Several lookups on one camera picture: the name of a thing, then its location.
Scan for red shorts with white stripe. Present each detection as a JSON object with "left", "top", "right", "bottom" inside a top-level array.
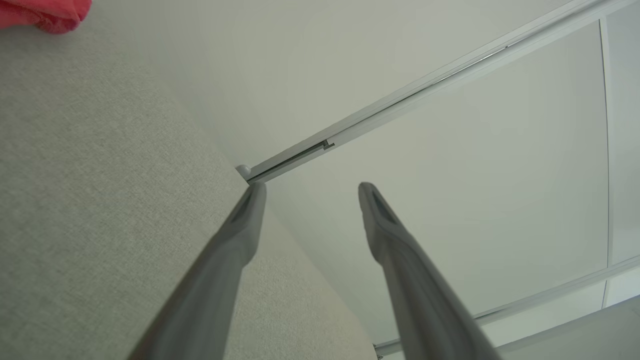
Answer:
[{"left": 0, "top": 0, "right": 93, "bottom": 35}]

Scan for grey partition frame post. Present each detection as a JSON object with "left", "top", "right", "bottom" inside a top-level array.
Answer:
[
  {"left": 235, "top": 0, "right": 640, "bottom": 185},
  {"left": 374, "top": 257, "right": 640, "bottom": 358}
]

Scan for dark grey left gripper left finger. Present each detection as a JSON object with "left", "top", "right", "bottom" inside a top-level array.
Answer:
[{"left": 127, "top": 182, "right": 267, "bottom": 360}]

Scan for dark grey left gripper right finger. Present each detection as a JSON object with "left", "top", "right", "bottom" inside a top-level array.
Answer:
[{"left": 358, "top": 182, "right": 503, "bottom": 360}]

